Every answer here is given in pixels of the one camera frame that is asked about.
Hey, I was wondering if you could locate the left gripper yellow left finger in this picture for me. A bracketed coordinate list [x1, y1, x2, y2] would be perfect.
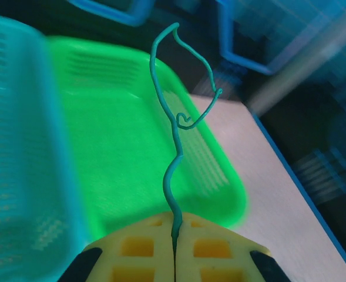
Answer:
[61, 211, 176, 282]

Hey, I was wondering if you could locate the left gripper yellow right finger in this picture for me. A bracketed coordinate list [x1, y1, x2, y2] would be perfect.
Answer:
[174, 211, 290, 282]

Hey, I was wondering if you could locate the green cable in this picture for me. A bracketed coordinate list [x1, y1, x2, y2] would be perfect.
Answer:
[150, 22, 223, 239]

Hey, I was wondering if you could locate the green plastic basket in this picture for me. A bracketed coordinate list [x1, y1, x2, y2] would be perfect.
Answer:
[46, 35, 248, 244]

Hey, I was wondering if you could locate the teal plastic basket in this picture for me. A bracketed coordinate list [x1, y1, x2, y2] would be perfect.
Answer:
[0, 11, 88, 282]

